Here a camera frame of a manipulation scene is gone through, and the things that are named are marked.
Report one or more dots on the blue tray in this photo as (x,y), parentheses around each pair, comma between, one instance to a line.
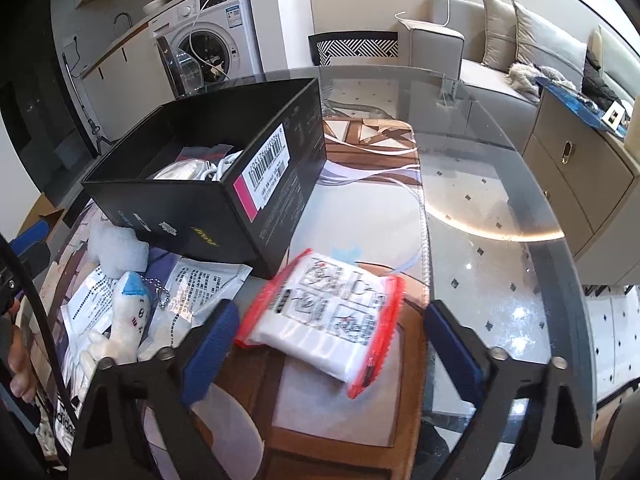
(580,100)

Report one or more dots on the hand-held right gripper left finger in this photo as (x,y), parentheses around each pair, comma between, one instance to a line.
(210,345)

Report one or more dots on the beige sideboard cabinet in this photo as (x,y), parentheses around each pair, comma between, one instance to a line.
(575,175)

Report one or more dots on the beige cushion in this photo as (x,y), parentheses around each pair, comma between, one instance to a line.
(495,30)

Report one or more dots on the grey fur throw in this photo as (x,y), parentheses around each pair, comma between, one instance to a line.
(530,77)

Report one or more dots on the silver printed packet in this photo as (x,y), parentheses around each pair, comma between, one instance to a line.
(82,307)
(210,280)

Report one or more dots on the white fluffy foam piece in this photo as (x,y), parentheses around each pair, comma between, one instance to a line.
(117,250)

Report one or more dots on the mop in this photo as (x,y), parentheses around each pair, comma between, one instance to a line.
(75,85)

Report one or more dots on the white pouch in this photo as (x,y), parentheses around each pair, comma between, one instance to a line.
(175,170)

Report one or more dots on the black cardboard box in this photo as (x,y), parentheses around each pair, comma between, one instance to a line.
(280,160)

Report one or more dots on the white washing machine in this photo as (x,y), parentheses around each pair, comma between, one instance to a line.
(210,35)

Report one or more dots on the printed table mat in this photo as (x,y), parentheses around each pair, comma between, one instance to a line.
(320,455)

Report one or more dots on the grey cushion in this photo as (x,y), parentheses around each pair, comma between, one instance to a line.
(545,45)

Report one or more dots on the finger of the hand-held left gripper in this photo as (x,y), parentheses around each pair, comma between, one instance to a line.
(30,237)

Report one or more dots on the white bowl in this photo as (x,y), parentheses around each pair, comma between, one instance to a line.
(157,5)

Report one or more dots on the black white patterned chair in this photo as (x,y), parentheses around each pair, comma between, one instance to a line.
(355,47)

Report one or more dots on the kitchen faucet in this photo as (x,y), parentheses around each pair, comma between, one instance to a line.
(122,20)

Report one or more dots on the white plush toy blue cap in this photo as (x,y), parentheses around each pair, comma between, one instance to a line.
(125,320)

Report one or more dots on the red-edged clear zip bag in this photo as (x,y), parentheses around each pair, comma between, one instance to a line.
(320,320)

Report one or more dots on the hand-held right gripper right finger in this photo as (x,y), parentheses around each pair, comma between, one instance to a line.
(452,350)

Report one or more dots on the person's left hand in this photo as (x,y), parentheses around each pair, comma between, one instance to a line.
(20,360)

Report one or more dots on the white kitchen counter cabinet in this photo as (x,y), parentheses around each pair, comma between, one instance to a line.
(115,70)

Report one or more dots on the beige sofa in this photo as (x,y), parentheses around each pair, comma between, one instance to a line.
(500,70)

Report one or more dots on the black garment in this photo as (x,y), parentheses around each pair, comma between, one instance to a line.
(597,85)

